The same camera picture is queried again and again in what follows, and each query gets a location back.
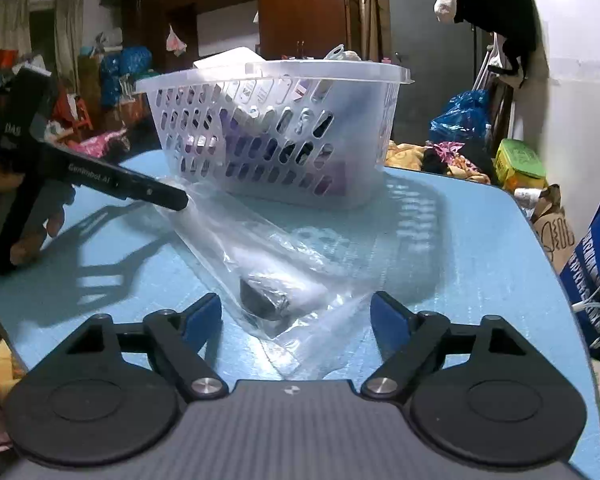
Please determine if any grey door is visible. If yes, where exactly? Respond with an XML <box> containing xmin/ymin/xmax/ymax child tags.
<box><xmin>389</xmin><ymin>0</ymin><xmax>475</xmax><ymax>144</ymax></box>

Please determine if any clear plastic laundry basket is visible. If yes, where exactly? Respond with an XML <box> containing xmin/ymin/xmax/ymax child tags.
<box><xmin>135</xmin><ymin>60</ymin><xmax>412</xmax><ymax>209</ymax></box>

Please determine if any blue plastic bag by door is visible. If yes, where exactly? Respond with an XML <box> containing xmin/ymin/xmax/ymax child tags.
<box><xmin>428</xmin><ymin>89</ymin><xmax>490</xmax><ymax>143</ymax></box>

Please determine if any black hanging garment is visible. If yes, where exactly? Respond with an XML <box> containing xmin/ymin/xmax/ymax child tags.
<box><xmin>454</xmin><ymin>0</ymin><xmax>538</xmax><ymax>77</ymax></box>

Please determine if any clear plastic bag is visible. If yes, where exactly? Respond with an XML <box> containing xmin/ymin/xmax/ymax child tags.
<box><xmin>158</xmin><ymin>177</ymin><xmax>372</xmax><ymax>379</ymax></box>

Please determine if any pink floral bedding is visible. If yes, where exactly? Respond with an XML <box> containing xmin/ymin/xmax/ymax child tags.
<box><xmin>68</xmin><ymin>128</ymin><xmax>131</xmax><ymax>162</ymax></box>

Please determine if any green yellow box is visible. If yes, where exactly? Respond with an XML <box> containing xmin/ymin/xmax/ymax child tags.
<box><xmin>494</xmin><ymin>139</ymin><xmax>546</xmax><ymax>193</ymax></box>

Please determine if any person's left hand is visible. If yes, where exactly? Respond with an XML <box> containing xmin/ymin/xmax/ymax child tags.
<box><xmin>0</xmin><ymin>171</ymin><xmax>76</xmax><ymax>274</ymax></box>

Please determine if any brown paper bag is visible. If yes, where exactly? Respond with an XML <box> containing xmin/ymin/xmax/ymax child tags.
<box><xmin>531</xmin><ymin>184</ymin><xmax>577</xmax><ymax>274</ymax></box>

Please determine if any brown wooden wardrobe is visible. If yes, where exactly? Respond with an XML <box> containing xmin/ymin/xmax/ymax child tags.
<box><xmin>121</xmin><ymin>0</ymin><xmax>348</xmax><ymax>70</ymax></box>

